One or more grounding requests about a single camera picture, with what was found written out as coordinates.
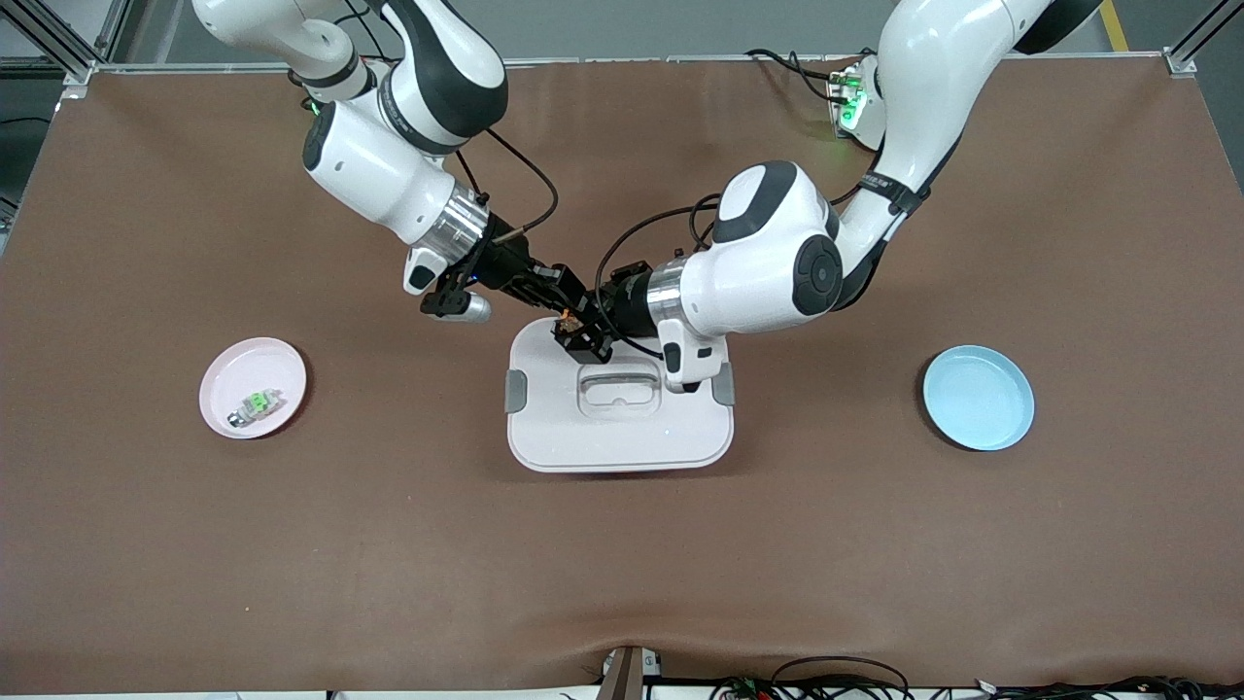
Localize white lidded box grey latches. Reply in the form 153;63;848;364
504;319;737;474

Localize pink round plate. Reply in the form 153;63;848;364
198;336;308;440

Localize blue round plate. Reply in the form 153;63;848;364
921;344;1037;452

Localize aluminium table edge rail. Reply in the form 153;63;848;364
92;53;1182;75

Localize green push-button switch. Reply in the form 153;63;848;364
226;388;285;430

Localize black arm base cable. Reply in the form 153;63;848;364
745;47;858;106

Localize metal clamp bracket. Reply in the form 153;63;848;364
598;647;664;700

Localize tangled cable bundle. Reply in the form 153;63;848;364
709;656;1244;700

